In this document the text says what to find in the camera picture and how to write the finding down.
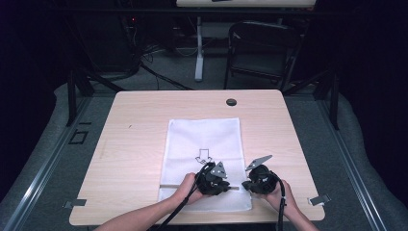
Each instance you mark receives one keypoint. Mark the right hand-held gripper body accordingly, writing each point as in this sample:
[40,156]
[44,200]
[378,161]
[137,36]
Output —
[264,179]

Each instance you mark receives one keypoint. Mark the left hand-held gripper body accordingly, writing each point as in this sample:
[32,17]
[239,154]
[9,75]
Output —
[208,183]

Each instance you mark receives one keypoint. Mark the white cloth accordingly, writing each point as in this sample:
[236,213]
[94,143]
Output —
[202,138]

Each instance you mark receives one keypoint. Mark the person's left hand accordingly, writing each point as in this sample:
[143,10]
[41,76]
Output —
[187,189]

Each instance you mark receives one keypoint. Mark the person's right hand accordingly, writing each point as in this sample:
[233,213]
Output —
[277,200]

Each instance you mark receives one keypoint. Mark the grey tape piece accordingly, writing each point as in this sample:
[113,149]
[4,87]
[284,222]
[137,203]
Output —
[75,203]
[319,200]

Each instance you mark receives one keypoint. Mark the dark round table grommet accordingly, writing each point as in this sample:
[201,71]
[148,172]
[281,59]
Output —
[231,102]

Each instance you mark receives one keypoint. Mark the black metal stand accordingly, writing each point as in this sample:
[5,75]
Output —
[72,96]
[334,102]

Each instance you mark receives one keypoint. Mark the white desk leg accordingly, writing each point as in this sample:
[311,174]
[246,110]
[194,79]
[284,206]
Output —
[199,61]

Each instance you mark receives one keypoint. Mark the black folding chair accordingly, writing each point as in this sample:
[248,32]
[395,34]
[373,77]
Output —
[263,48]

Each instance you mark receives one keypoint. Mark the black tape strip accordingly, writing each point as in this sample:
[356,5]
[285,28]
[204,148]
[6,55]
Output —
[85,123]

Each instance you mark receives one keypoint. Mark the black tape square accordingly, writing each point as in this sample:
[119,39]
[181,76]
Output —
[78,137]

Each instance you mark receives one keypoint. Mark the dark cabinet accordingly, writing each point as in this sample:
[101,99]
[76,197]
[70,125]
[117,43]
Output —
[102,41]

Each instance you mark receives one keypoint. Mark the aluminium floor rail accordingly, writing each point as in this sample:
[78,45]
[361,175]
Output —
[356,173]
[41,179]

